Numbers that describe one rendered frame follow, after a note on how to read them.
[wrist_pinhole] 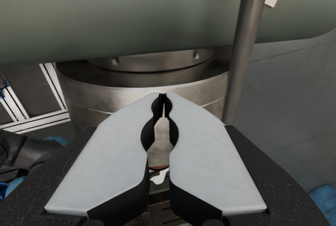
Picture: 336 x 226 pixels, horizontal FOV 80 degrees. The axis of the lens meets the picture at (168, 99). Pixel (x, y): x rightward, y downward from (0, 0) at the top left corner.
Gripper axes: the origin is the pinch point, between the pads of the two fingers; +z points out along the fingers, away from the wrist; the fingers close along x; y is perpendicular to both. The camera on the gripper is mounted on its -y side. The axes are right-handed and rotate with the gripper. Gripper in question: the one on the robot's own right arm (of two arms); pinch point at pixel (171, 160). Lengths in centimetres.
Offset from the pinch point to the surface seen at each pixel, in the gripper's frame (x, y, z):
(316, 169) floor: -108, 182, 241
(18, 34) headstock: 16.8, -33.9, -17.3
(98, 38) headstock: 16.4, -33.3, -11.3
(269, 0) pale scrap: 17.3, -36.1, 4.6
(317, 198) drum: -96, 232, 251
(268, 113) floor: -108, 74, 132
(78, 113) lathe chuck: 9.6, -22.1, -16.1
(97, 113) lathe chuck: 12.4, -23.3, -13.2
